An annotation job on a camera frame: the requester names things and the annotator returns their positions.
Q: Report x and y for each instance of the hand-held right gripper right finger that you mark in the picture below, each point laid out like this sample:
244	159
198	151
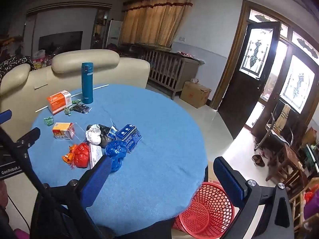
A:
229	181

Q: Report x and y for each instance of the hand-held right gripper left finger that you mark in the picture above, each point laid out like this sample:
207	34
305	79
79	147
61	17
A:
96	179

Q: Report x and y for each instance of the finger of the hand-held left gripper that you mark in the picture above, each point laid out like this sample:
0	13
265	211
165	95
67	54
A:
28	135
5	117

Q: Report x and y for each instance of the red mesh basket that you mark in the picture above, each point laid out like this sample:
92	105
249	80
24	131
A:
214	204

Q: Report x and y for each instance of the blue plastic bag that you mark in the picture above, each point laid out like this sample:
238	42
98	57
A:
116	151

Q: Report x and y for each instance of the clear plastic tray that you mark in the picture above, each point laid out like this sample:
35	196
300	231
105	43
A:
79	133

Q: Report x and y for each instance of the blue cardboard box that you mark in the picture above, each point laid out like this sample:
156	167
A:
129	137

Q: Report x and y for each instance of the green candy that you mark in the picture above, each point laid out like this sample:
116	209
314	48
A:
67	111
76	101
48	121

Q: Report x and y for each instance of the flat white box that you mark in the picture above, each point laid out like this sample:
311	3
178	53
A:
96	153

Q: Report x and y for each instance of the small orange yellow box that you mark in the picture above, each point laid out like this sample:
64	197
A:
61	130

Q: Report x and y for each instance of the brown slipper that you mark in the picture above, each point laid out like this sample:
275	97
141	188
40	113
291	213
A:
255	157
260	163

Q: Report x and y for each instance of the orange net bag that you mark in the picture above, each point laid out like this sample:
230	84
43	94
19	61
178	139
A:
67	157

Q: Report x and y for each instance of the large orange white box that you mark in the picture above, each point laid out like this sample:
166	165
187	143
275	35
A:
58	102

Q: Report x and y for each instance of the black plastic bag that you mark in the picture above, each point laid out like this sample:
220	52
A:
104	130

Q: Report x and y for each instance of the blue white wrapper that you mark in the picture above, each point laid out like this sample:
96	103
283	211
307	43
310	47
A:
112	132

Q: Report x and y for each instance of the dark patterned cloth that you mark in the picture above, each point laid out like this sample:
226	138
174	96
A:
15	64

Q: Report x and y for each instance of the dark foil packet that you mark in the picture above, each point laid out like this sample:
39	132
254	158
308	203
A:
81	108

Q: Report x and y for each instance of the blue tablecloth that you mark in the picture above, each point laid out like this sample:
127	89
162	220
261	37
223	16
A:
149	154

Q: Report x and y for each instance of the wooden stool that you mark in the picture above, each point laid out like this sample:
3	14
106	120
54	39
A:
286	164

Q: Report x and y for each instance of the rattan chair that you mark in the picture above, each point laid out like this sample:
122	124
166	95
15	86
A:
299	204

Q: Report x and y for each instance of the teal thermos bottle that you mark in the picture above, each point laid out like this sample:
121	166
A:
87	84

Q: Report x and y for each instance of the dark wooden door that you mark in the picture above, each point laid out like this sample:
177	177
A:
239	104

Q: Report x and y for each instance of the small red plastic bag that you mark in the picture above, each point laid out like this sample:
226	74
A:
308	197

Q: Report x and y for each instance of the plaid scarf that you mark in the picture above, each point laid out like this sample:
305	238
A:
281	118

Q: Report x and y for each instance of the long white stick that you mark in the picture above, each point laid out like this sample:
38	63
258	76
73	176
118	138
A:
101	87

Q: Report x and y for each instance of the purple bag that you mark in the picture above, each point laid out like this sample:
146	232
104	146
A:
312	208

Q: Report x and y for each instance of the black television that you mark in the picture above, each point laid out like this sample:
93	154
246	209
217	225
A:
61	42

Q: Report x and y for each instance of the brown cardboard box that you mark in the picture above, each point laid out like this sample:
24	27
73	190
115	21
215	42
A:
194	94

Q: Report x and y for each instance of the cream leather sofa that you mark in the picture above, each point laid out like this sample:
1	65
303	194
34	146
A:
99	62

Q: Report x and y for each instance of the stained glass door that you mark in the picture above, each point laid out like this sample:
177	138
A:
296	84

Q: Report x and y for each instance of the wooden crib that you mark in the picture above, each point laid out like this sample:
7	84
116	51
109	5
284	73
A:
169	72

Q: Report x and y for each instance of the wooden display cabinet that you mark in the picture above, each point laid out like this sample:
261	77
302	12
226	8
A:
99	28

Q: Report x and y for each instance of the red patterned cloth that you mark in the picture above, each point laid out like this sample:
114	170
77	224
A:
192	56

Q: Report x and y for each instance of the white refrigerator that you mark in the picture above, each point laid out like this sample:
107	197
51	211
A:
114	33

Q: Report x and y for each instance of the tan curtain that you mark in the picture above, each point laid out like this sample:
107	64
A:
154	20

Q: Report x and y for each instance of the black metal frame chair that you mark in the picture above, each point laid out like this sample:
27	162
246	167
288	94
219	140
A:
271	134

